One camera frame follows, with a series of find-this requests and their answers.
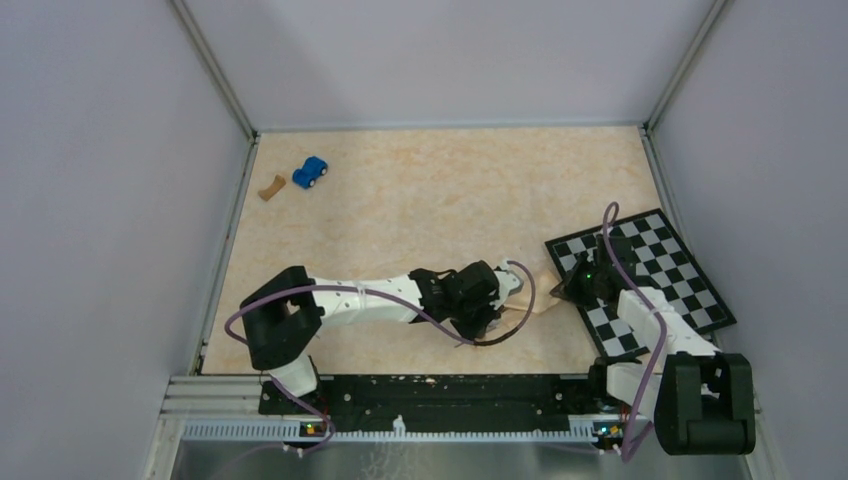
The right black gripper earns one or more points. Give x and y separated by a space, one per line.
568 289

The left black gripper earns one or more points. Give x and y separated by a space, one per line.
478 330

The orange cloth napkin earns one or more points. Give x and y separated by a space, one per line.
545 281

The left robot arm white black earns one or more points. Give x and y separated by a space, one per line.
282 317

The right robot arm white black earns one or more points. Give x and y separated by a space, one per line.
682 371

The black white checkerboard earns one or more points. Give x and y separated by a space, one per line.
663 257

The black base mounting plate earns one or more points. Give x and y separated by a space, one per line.
497 403

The blue toy car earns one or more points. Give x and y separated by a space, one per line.
311 170

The small brown wooden piece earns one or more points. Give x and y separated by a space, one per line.
277 184

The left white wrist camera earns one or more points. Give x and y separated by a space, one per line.
509 283

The aluminium front rail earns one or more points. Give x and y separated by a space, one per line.
226 407

